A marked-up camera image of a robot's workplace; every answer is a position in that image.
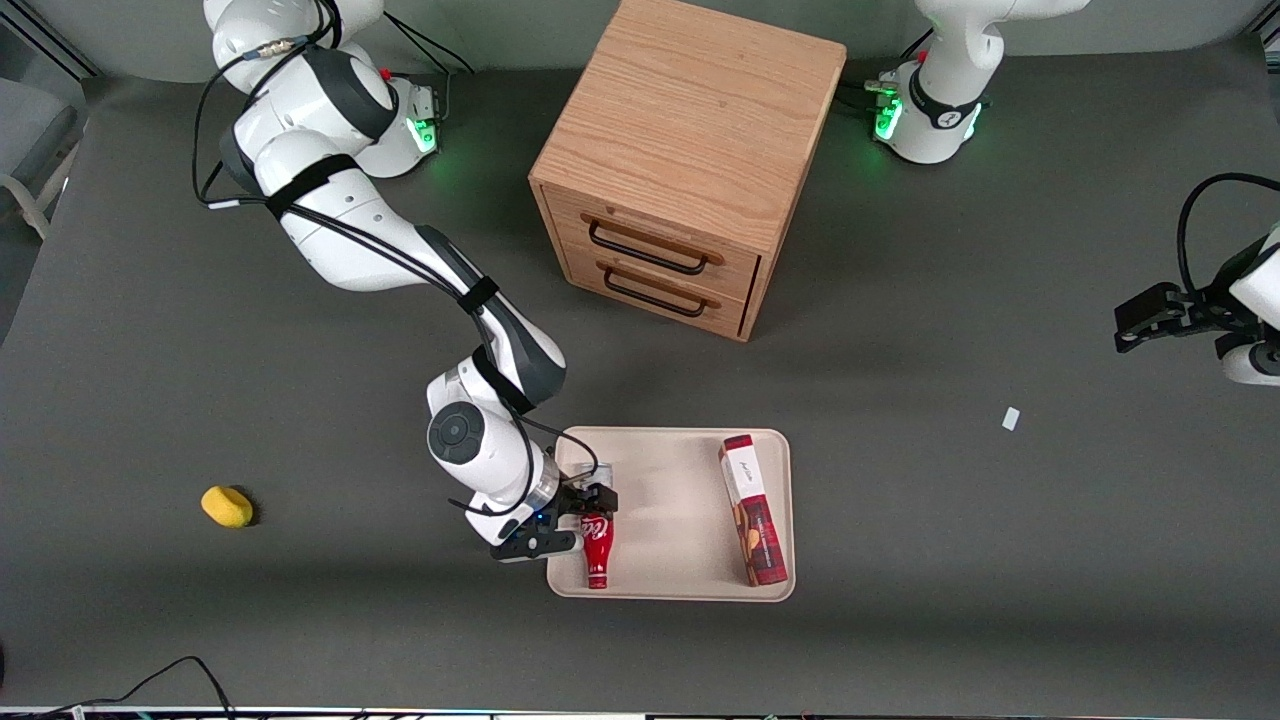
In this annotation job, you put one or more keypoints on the aluminium frame rail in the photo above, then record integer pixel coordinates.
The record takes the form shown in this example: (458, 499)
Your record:
(50, 45)

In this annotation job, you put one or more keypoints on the yellow lemon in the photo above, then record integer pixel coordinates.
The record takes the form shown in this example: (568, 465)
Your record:
(227, 506)

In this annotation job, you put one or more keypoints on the beige plastic tray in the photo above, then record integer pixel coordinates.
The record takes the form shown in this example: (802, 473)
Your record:
(670, 520)

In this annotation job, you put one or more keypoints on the wooden drawer cabinet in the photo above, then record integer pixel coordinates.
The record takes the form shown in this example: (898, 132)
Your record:
(700, 110)

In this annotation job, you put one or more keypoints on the red white cookie box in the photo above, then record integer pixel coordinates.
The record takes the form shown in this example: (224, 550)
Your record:
(752, 510)

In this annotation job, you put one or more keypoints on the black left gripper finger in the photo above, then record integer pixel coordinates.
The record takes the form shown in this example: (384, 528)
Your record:
(1150, 303)
(1135, 341)

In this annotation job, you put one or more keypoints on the red coke bottle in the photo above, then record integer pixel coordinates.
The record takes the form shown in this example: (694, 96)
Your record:
(598, 545)

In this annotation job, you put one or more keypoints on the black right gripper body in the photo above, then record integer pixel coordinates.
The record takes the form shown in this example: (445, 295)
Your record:
(577, 499)

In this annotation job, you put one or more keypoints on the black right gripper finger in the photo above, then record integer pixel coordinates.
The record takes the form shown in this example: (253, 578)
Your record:
(578, 515)
(607, 497)

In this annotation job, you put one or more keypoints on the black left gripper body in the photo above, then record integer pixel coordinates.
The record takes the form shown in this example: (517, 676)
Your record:
(1203, 307)

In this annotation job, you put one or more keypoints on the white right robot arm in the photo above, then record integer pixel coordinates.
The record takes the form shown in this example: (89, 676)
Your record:
(330, 200)

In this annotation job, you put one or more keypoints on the small white paper scrap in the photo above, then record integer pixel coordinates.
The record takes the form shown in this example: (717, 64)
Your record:
(1011, 418)

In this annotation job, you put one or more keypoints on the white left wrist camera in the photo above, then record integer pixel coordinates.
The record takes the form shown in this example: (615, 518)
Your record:
(1255, 365)

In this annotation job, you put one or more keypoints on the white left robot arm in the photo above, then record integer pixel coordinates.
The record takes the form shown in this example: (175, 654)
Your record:
(950, 60)

